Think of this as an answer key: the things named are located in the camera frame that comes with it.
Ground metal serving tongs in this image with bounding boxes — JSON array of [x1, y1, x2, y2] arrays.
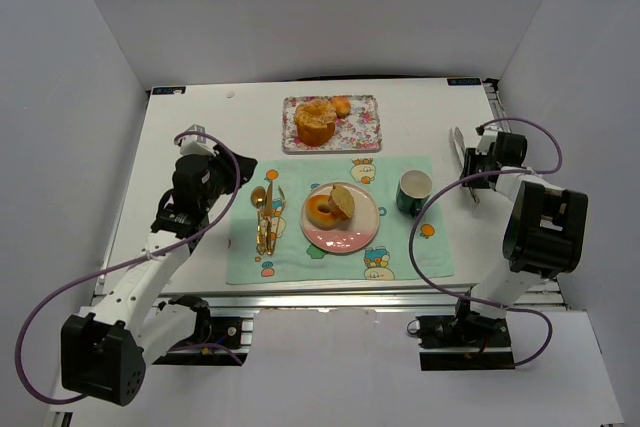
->
[[449, 127, 480, 205]]

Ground orange glazed donut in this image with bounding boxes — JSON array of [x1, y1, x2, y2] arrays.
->
[[305, 195, 342, 229]]

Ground sliced herb bread piece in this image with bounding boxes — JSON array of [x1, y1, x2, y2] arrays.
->
[[328, 184, 355, 220]]

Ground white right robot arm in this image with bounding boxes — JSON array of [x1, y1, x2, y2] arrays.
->
[[451, 129, 588, 330]]

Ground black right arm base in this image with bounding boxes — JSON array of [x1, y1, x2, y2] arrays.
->
[[406, 300, 515, 372]]

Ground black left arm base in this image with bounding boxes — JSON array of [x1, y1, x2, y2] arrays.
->
[[151, 295, 253, 366]]

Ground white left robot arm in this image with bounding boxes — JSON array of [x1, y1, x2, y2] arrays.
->
[[60, 139, 258, 406]]

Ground large sugared bread loaf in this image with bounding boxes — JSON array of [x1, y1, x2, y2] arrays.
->
[[294, 98, 337, 147]]

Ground gold spoon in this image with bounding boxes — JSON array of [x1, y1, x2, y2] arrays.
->
[[250, 186, 266, 250]]

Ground gold knife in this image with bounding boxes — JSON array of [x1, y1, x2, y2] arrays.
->
[[263, 180, 274, 255]]

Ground dark green mug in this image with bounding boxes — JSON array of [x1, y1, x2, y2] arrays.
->
[[396, 170, 433, 218]]

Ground mint cartoon placemat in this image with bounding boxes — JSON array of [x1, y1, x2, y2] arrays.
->
[[226, 156, 454, 285]]

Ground blue right corner label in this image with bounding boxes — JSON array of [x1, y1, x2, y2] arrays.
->
[[446, 77, 482, 87]]

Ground blue corner label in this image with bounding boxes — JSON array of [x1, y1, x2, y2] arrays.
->
[[446, 77, 482, 87], [151, 86, 186, 96]]

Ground blue left corner label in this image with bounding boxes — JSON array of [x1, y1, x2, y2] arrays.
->
[[151, 86, 186, 96]]

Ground small round bun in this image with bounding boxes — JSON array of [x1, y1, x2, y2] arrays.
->
[[330, 96, 351, 119]]

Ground floral rectangular tray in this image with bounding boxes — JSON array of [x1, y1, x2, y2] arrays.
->
[[282, 95, 382, 154]]

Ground pink white ceramic plate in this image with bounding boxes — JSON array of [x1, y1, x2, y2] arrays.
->
[[300, 182, 380, 254]]

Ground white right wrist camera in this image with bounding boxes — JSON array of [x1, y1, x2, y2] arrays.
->
[[475, 126, 501, 156]]

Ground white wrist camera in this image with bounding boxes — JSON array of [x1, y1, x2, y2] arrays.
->
[[174, 124, 214, 156], [475, 126, 501, 156]]

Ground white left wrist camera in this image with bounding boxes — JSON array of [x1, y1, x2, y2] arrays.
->
[[174, 124, 214, 156]]

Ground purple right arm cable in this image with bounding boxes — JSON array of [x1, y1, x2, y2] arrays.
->
[[409, 117, 565, 367]]

